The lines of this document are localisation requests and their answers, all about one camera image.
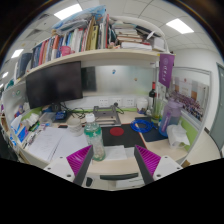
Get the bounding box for clear plastic water bottle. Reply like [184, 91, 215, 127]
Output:
[84, 113, 105, 161]

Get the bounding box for purple hanging banner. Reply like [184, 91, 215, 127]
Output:
[159, 54, 175, 87]

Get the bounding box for red round coaster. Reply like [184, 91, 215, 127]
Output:
[110, 127, 124, 136]

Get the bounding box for group photo poster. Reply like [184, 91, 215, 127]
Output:
[169, 77, 209, 121]

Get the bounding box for black desk mat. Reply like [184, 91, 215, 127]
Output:
[102, 124, 145, 148]

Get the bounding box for row of upright books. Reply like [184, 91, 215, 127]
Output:
[30, 13, 111, 69]

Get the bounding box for purple water jug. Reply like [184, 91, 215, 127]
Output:
[159, 98, 183, 137]

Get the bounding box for white jar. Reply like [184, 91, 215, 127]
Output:
[137, 98, 148, 114]

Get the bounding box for dark wine bottle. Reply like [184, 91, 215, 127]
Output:
[149, 82, 156, 114]

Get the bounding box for pink cup on shelf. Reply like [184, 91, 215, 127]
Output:
[60, 46, 71, 56]

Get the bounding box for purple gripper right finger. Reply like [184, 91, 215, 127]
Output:
[134, 145, 161, 185]

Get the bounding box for grey laptop stand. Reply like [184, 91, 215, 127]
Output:
[93, 105, 121, 127]

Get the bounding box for stack of books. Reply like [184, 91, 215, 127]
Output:
[112, 21, 152, 50]

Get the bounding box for white paper sheets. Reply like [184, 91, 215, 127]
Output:
[28, 127, 88, 162]

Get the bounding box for white wall shelf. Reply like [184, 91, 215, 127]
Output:
[13, 48, 168, 88]

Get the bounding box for white crumpled tissue bag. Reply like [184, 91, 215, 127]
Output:
[167, 125, 190, 149]

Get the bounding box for blue coiled cable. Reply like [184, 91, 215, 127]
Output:
[130, 118, 158, 134]

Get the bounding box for black computer monitor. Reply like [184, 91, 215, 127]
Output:
[26, 61, 83, 109]

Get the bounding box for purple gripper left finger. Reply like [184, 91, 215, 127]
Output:
[66, 145, 93, 186]

